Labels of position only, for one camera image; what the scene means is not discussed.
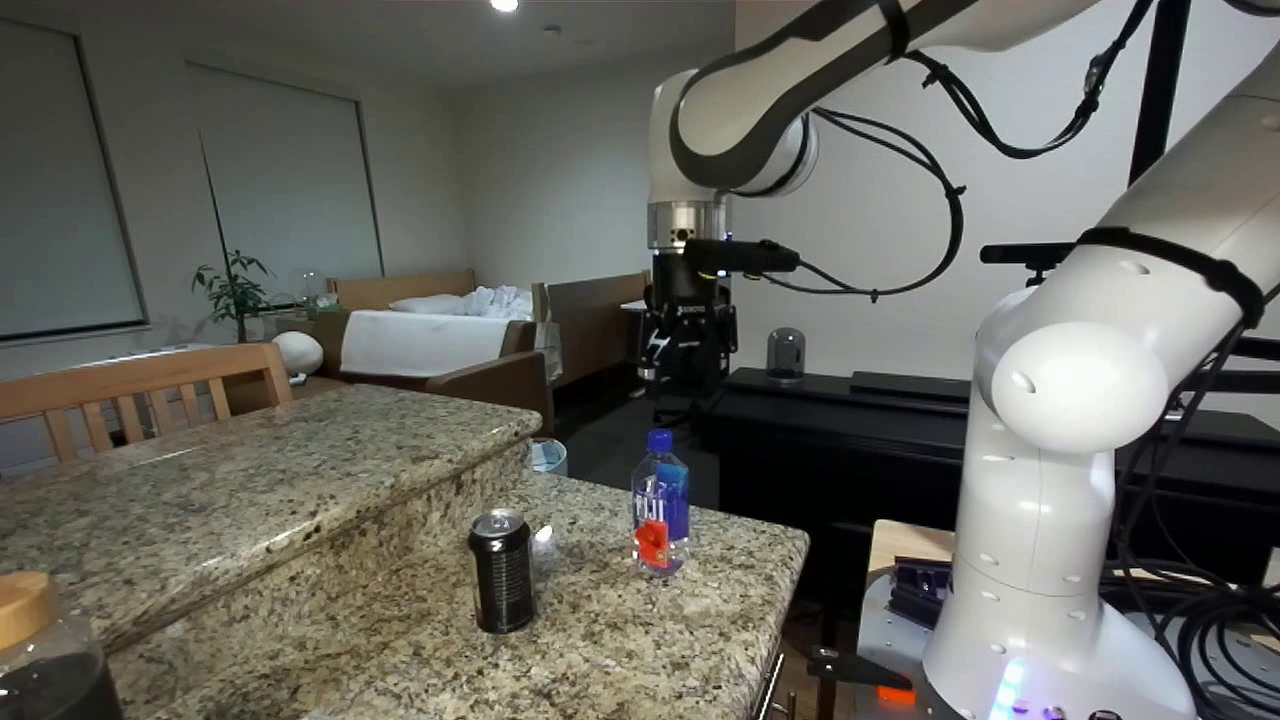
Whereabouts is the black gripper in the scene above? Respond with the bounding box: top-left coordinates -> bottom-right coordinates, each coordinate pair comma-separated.
640,254 -> 736,393

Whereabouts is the clear Fiji water bottle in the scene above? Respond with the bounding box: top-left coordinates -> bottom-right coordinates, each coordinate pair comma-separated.
633,428 -> 687,577

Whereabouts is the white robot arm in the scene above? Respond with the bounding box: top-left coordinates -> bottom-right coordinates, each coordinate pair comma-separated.
647,0 -> 1280,720

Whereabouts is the small clear water bottle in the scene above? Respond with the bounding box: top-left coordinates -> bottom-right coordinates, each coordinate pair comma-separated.
528,435 -> 569,577

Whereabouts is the dark drink bottle tan cap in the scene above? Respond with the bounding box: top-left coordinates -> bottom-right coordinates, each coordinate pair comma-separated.
0,573 -> 126,720

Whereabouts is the bed with white sheets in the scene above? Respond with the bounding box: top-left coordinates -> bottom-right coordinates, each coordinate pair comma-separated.
309,271 -> 647,419

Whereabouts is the black low cabinet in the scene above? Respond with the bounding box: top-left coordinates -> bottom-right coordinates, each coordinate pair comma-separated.
694,366 -> 1280,597

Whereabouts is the black soda can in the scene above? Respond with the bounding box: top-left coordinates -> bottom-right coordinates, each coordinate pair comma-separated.
470,506 -> 536,631

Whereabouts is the green potted plant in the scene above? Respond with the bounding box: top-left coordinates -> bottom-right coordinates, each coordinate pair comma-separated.
194,248 -> 270,340

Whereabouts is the wooden chair left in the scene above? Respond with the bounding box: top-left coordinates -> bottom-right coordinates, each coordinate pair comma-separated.
0,345 -> 293,459

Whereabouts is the black camera stand pole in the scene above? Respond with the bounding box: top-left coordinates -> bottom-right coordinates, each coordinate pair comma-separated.
1130,0 -> 1194,180

